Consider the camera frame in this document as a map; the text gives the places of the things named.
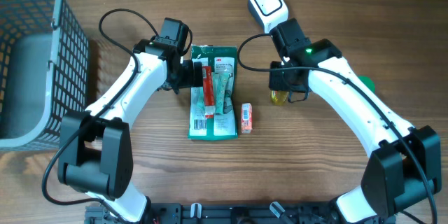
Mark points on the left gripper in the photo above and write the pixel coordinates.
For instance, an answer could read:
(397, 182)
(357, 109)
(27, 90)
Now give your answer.
(185, 78)

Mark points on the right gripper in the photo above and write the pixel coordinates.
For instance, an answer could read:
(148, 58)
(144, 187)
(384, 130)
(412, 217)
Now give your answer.
(276, 84)

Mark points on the yellow liquid clear bottle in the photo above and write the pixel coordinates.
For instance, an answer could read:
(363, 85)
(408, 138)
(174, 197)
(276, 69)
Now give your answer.
(279, 98)

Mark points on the red sachet packet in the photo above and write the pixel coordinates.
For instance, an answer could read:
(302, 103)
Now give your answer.
(208, 91)

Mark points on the green 3M gloves package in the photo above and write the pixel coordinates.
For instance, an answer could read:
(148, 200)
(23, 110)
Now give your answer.
(220, 127)

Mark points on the orange Kleenex tissue pack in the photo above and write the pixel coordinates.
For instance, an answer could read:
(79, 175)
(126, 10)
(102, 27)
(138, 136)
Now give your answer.
(246, 118)

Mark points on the green lid white jar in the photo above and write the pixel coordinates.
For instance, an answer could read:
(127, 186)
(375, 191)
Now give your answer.
(368, 83)

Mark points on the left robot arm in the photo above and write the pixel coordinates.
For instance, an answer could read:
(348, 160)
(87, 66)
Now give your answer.
(95, 151)

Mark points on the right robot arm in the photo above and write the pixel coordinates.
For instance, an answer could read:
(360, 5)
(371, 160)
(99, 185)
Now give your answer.
(404, 165)

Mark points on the white barcode scanner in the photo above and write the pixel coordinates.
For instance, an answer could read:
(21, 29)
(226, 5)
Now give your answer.
(268, 13)

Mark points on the pale green wipes packet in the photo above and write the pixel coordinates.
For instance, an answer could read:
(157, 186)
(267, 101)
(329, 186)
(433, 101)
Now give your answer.
(222, 92)

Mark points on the grey plastic mesh basket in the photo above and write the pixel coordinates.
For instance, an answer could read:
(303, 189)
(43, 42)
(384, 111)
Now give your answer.
(44, 72)

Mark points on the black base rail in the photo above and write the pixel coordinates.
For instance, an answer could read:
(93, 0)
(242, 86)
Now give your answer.
(302, 213)

